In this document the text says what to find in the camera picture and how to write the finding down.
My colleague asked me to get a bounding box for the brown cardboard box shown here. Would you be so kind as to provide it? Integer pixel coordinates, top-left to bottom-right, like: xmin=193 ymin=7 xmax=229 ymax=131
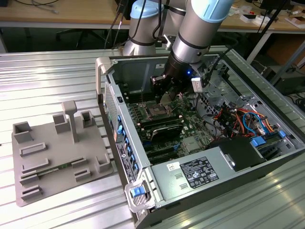
xmin=285 ymin=15 xmax=305 ymax=27

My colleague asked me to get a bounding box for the perforated metal disk bay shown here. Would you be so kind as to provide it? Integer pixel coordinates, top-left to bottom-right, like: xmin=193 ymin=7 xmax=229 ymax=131
xmin=197 ymin=71 xmax=241 ymax=115

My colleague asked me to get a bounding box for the grey open PC case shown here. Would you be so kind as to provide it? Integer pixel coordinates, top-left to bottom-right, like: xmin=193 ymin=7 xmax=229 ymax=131
xmin=94 ymin=45 xmax=305 ymax=229

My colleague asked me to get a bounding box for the black camera cable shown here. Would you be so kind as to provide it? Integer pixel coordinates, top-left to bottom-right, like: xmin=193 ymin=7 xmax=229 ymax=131
xmin=207 ymin=38 xmax=239 ymax=83

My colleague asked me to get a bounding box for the silver chipset heatsink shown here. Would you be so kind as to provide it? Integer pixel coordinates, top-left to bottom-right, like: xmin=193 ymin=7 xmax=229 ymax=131
xmin=183 ymin=137 xmax=201 ymax=154

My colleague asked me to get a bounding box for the black plastic duct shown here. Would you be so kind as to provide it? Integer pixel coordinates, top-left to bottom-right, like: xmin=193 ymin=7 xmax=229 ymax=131
xmin=205 ymin=136 xmax=268 ymax=173

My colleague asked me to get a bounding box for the silver Intel CPU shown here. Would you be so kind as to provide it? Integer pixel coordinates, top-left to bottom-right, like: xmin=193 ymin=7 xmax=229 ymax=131
xmin=160 ymin=92 xmax=177 ymax=105

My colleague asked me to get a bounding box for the CPU socket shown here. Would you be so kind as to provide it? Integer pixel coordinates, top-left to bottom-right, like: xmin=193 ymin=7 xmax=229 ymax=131
xmin=142 ymin=100 xmax=173 ymax=119

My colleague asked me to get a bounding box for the small white box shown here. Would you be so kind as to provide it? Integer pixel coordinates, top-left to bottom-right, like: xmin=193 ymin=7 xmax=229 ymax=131
xmin=240 ymin=13 xmax=263 ymax=24

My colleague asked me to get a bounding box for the green motherboard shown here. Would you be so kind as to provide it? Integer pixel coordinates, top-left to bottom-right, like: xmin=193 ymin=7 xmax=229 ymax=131
xmin=120 ymin=82 xmax=216 ymax=165

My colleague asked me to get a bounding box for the grey parts rack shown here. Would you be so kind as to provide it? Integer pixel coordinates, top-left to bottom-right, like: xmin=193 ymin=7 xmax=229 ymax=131
xmin=11 ymin=100 xmax=114 ymax=208

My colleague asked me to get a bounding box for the black graphics card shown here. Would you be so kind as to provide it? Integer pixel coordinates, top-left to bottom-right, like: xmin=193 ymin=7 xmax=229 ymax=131
xmin=149 ymin=123 xmax=184 ymax=144

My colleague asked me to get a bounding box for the red orange wire bundle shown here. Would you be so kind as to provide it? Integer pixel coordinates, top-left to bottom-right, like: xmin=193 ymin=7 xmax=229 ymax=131
xmin=213 ymin=107 xmax=244 ymax=134

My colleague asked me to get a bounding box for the green RAM stick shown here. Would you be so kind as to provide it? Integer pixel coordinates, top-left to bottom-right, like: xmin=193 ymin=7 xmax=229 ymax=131
xmin=37 ymin=161 xmax=73 ymax=177

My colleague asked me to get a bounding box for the grey power supply unit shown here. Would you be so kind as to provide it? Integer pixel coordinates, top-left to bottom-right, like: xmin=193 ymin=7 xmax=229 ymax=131
xmin=150 ymin=146 xmax=236 ymax=203

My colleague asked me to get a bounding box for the black chair base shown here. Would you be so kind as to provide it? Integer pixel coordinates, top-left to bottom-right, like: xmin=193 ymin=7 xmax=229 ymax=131
xmin=56 ymin=28 xmax=102 ymax=50

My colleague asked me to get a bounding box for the long wooden desk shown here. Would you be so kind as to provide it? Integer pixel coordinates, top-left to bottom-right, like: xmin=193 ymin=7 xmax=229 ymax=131
xmin=0 ymin=0 xmax=305 ymax=31

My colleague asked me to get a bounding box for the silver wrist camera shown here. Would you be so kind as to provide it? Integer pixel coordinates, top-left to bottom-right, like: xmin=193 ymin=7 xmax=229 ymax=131
xmin=191 ymin=76 xmax=208 ymax=94

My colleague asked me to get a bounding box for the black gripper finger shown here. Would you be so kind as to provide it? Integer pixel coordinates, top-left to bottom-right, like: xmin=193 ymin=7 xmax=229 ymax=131
xmin=150 ymin=74 xmax=169 ymax=105
xmin=170 ymin=80 xmax=190 ymax=99

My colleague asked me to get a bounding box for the blue case latch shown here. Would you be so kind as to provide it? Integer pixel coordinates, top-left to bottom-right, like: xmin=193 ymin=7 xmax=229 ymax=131
xmin=130 ymin=187 xmax=144 ymax=198

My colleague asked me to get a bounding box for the blue data wire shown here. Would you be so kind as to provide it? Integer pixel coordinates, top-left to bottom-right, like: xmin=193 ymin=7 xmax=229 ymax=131
xmin=242 ymin=111 xmax=265 ymax=134

